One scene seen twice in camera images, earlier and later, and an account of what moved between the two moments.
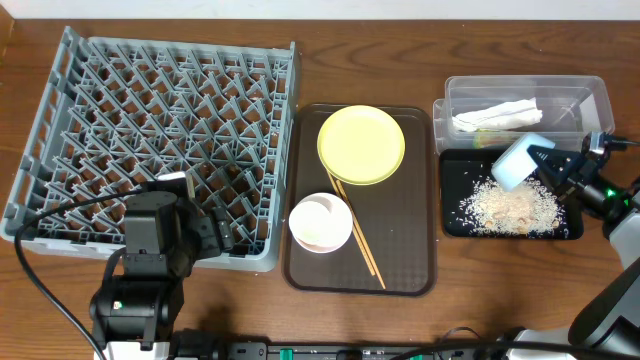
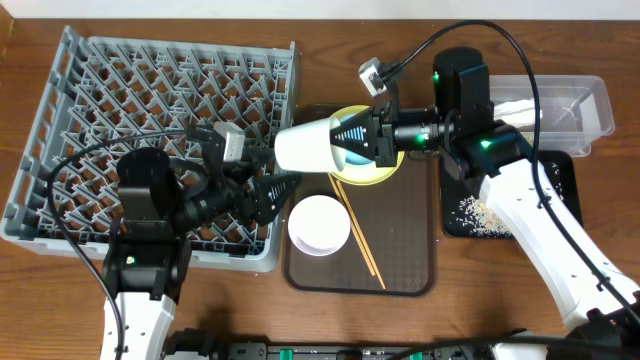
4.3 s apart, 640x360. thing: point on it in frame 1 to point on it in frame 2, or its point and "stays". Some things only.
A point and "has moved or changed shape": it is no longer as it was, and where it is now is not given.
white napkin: [500, 116] stays
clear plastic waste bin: [492, 111] stays
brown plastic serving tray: [395, 216] stays
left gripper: [214, 231] to [244, 214]
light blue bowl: [515, 164] has moved or changed shape
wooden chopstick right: [360, 233] stays
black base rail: [187, 347] stays
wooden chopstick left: [368, 261] stays
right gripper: [573, 166] to [378, 135]
